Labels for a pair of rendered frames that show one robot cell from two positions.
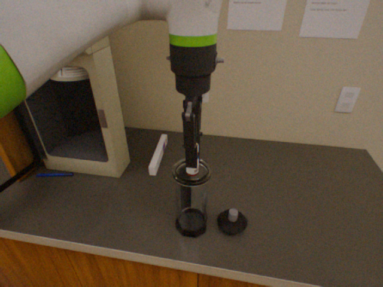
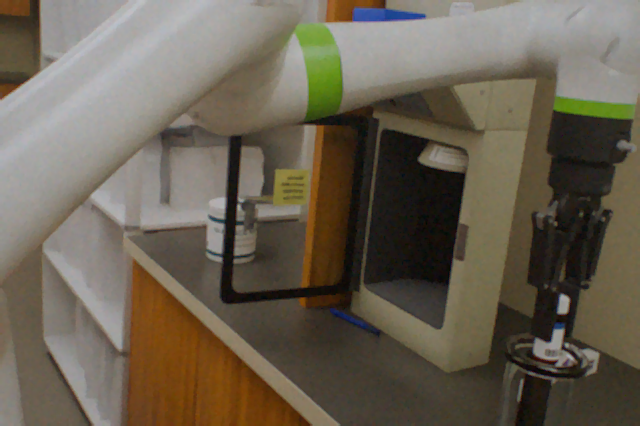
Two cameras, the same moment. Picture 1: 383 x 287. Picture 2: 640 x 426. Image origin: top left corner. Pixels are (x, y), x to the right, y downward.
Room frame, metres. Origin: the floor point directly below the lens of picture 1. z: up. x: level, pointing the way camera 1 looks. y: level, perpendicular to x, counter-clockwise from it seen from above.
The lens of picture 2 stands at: (-0.33, -0.38, 1.55)
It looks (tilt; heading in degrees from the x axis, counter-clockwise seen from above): 15 degrees down; 44
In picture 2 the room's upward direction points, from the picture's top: 6 degrees clockwise
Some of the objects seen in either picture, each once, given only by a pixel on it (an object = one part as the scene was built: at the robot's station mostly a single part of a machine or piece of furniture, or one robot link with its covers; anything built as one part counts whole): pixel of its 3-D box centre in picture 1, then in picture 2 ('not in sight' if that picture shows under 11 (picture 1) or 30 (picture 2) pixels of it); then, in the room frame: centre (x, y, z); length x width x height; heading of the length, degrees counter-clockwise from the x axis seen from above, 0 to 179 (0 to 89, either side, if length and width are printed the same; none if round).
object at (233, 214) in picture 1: (232, 218); not in sight; (0.51, -0.13, 0.97); 0.09 x 0.09 x 0.07
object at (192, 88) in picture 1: (192, 93); (576, 196); (0.51, -0.01, 1.38); 0.08 x 0.07 x 0.09; 169
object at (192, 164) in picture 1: (191, 156); (545, 313); (0.49, 0.00, 1.22); 0.03 x 0.01 x 0.07; 79
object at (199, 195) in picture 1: (191, 197); (532, 422); (0.51, -0.01, 1.06); 0.11 x 0.11 x 0.21
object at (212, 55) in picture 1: (194, 58); (590, 138); (0.51, -0.01, 1.45); 0.12 x 0.09 x 0.06; 79
